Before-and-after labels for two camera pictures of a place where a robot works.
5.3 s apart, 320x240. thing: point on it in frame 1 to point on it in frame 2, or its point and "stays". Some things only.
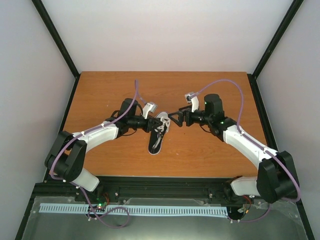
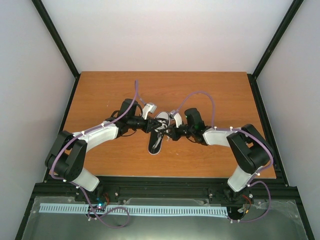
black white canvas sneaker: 156,136 stays
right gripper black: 180,123 to 173,134
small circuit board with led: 101,203 stays
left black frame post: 59,41 stays
